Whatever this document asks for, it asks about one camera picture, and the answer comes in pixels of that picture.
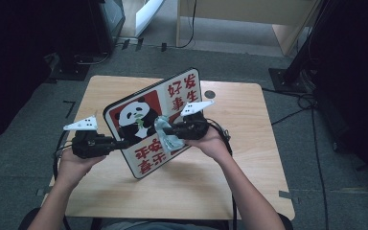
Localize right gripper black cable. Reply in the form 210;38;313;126
205;118;238;230

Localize light blue cloth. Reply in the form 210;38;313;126
153;115;186;152

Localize long black floor cable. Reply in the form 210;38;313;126
310;108;330;230

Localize black stand base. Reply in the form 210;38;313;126
49;52;90;81

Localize black metal stand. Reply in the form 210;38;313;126
267;0;332;94

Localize light wooden cabinet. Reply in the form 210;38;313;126
175;0;320;57

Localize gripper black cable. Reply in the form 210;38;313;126
52;130;75;180
205;118;238;230

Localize white panel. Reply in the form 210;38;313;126
135;0;166;37

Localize dark monitor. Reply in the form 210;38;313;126
89;0;127;56

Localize person's right hand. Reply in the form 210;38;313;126
185;126;232;163

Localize person's grey trousers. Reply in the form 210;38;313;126
103;219;224;230

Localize person's left hand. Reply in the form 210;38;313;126
57;148;107;188

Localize black hanging cable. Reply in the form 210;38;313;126
175;0;197;50

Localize panda picture board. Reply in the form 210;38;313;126
103;67;203;180

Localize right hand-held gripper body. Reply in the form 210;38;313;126
173;100;215;141

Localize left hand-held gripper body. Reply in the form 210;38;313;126
63;116;116;160

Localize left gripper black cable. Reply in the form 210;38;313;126
52;130;75;180

